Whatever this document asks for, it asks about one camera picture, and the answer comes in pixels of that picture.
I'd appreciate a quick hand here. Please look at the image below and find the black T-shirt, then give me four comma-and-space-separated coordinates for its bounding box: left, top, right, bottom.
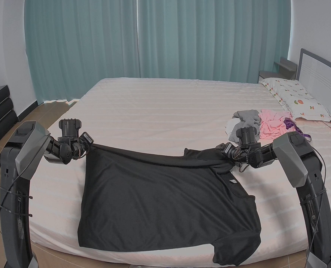
77, 143, 262, 266

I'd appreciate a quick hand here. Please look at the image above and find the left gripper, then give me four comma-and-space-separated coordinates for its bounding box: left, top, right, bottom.
69, 132, 95, 160

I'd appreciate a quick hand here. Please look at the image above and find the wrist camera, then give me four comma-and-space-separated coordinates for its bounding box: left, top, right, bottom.
235, 126, 263, 151
57, 118, 83, 145

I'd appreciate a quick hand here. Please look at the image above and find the purple garment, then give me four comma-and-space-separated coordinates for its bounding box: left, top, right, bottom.
283, 117, 312, 143

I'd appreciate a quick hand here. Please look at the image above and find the grey garment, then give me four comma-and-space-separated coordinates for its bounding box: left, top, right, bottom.
228, 110, 262, 143

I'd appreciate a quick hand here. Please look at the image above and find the pink garment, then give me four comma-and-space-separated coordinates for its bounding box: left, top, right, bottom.
259, 109, 290, 139

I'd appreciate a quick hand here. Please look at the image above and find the blue-green curtain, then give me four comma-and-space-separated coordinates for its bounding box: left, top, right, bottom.
24, 0, 141, 105
137, 0, 291, 82

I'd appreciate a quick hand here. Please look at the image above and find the white printed pillow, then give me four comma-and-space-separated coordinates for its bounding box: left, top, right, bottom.
260, 78, 331, 122

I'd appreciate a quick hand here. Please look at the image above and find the bed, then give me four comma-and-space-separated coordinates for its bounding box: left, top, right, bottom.
29, 49, 331, 259

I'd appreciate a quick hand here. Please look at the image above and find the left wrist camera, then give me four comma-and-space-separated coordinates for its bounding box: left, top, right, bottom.
57, 118, 83, 145

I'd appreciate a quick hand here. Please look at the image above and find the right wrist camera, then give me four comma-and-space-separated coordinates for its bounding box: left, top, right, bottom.
235, 126, 263, 151

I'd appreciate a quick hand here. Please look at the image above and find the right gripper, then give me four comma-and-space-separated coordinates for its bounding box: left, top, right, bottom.
216, 142, 252, 164

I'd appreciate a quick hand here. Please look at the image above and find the white garment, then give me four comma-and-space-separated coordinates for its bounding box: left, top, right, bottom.
225, 118, 240, 135

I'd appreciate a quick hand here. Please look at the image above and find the grey bedside table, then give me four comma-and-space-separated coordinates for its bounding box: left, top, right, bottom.
259, 57, 298, 80

